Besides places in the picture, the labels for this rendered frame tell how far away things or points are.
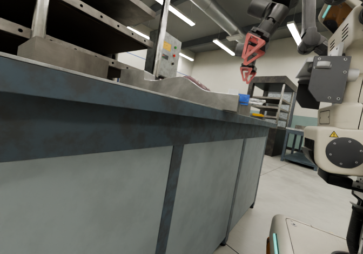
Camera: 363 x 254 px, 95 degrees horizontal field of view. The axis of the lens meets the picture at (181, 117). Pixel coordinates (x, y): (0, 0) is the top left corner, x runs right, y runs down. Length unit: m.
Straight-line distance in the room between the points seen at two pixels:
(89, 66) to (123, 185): 0.29
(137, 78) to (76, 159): 0.48
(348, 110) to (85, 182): 0.80
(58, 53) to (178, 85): 0.37
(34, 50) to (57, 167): 0.24
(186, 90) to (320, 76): 0.47
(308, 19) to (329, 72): 0.50
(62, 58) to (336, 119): 0.84
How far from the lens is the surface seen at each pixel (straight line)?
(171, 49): 1.77
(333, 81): 0.78
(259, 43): 0.65
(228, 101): 0.58
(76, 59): 0.47
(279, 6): 0.73
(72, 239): 0.41
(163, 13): 1.59
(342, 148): 0.79
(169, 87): 0.65
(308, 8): 1.26
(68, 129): 0.31
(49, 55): 0.46
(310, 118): 7.38
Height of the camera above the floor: 0.77
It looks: 3 degrees down
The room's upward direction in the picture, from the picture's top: 10 degrees clockwise
